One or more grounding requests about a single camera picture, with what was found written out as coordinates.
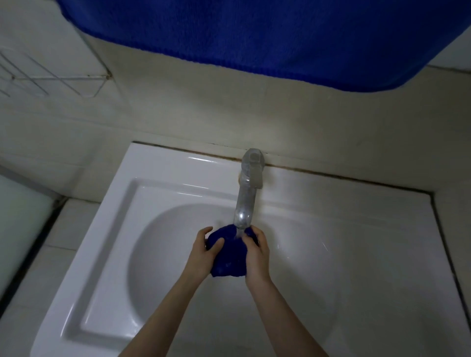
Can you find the person's right hand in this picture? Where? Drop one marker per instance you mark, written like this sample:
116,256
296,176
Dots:
257,265

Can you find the person's left hand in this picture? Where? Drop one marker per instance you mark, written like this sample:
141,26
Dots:
200,261

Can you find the small blue cleaning cloth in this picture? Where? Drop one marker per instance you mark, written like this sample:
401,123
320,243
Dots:
232,257

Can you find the chrome faucet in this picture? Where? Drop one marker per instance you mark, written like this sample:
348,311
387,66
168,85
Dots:
248,191

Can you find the white ceramic sink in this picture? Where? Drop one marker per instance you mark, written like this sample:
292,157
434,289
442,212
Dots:
349,239

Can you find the person's left forearm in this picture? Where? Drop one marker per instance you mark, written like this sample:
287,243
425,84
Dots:
165,320

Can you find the person's right forearm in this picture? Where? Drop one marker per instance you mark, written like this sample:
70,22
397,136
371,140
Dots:
283,323

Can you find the frosted glass partition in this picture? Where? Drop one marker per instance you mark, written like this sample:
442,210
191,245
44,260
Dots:
22,220

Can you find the large blue towel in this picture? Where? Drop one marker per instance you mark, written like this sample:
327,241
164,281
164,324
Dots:
257,36

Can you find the white patterned wall cabinet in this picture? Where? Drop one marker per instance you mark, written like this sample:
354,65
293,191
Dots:
454,55

